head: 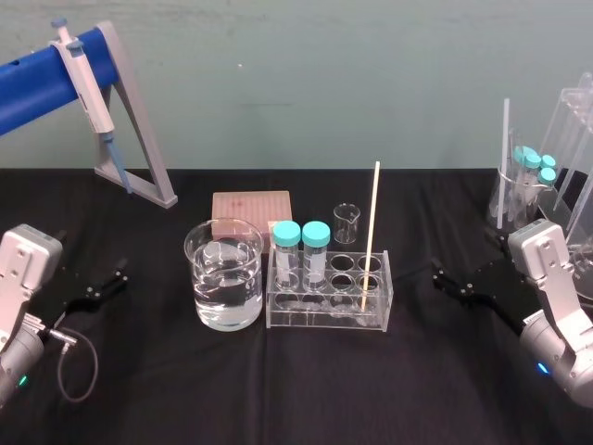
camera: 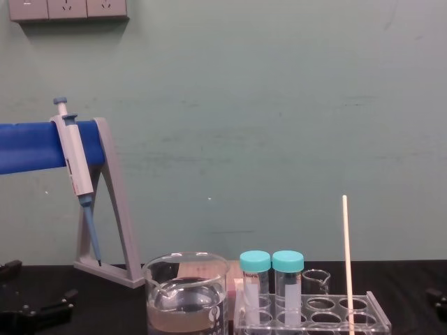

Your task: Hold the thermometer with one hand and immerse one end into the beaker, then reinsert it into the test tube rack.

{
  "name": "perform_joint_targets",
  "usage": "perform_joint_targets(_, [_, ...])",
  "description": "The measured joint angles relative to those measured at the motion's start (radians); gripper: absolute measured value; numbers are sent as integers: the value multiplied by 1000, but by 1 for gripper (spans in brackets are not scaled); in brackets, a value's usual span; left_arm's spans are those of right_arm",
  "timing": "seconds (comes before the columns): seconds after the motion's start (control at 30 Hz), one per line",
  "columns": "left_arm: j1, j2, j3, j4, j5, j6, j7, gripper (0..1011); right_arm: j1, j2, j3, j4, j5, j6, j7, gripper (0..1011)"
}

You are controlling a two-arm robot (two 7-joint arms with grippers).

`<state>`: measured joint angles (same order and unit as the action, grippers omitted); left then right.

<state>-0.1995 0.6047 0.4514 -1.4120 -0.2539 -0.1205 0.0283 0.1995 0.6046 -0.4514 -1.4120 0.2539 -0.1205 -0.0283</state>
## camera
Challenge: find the teal capped sample tube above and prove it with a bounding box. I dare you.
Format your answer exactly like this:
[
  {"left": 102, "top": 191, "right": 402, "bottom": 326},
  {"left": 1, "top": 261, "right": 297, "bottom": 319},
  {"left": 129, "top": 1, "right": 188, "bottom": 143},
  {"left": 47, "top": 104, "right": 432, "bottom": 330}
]
[
  {"left": 272, "top": 249, "right": 305, "bottom": 327},
  {"left": 239, "top": 249, "right": 272, "bottom": 327}
]

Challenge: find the large glass beaker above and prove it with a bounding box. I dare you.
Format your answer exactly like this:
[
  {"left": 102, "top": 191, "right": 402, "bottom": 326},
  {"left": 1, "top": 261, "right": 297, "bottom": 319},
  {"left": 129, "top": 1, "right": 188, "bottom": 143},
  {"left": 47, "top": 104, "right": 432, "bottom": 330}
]
[{"left": 143, "top": 251, "right": 232, "bottom": 335}]

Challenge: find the brown wooden block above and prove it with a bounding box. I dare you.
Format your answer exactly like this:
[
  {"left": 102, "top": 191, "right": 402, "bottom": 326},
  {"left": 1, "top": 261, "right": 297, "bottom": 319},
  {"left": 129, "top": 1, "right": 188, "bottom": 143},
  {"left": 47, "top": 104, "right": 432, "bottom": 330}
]
[{"left": 177, "top": 260, "right": 246, "bottom": 324}]

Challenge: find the black table cloth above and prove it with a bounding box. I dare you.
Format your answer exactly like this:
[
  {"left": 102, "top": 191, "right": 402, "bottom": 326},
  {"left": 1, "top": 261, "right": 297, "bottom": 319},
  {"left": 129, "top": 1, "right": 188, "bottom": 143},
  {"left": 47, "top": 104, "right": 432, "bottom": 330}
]
[{"left": 0, "top": 260, "right": 447, "bottom": 335}]

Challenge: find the grey wall socket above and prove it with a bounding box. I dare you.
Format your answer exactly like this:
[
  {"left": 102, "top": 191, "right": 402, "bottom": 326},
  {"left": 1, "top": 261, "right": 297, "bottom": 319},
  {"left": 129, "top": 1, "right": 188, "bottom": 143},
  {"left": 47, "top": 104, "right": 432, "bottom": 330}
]
[
  {"left": 87, "top": 0, "right": 128, "bottom": 18},
  {"left": 47, "top": 0, "right": 89, "bottom": 20},
  {"left": 8, "top": 0, "right": 49, "bottom": 21}
]

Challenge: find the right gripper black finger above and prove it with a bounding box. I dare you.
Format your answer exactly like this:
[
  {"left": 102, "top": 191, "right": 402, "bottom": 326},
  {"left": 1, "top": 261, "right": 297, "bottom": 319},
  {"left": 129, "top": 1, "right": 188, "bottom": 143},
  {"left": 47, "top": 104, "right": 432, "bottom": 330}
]
[{"left": 425, "top": 287, "right": 447, "bottom": 311}]

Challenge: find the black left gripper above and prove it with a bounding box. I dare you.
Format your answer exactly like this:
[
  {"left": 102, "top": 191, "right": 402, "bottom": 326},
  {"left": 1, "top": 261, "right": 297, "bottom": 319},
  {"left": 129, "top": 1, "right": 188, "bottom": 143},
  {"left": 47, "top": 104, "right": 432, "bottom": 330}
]
[{"left": 0, "top": 260, "right": 79, "bottom": 335}]

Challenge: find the pale thin thermometer rod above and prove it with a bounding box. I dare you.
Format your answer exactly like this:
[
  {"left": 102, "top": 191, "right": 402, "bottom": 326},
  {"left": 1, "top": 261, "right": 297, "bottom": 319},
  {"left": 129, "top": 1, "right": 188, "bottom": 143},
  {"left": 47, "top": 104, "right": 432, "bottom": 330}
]
[{"left": 342, "top": 195, "right": 356, "bottom": 335}]

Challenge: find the grey blue pipette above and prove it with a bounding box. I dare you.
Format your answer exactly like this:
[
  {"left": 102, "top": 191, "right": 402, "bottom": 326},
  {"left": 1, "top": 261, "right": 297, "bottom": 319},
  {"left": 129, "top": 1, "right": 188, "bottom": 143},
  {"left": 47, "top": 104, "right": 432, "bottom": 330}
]
[{"left": 52, "top": 96, "right": 103, "bottom": 268}]

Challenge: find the small glass beaker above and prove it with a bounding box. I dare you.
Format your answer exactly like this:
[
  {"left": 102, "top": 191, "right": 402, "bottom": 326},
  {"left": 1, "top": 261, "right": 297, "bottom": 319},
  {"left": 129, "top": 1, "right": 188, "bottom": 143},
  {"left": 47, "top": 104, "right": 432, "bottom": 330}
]
[{"left": 301, "top": 268, "right": 331, "bottom": 298}]

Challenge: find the clear acrylic test tube rack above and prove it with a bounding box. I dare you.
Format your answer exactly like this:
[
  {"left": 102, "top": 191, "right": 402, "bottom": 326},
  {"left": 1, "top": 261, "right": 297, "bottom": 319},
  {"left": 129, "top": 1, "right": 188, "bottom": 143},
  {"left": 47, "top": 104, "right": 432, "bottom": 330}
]
[{"left": 233, "top": 290, "right": 393, "bottom": 335}]

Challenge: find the grey blue pipette stand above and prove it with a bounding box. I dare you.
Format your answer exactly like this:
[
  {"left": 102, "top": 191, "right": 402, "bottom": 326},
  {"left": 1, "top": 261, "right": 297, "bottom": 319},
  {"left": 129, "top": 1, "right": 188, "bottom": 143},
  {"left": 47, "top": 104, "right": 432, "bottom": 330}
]
[{"left": 0, "top": 117, "right": 146, "bottom": 290}]

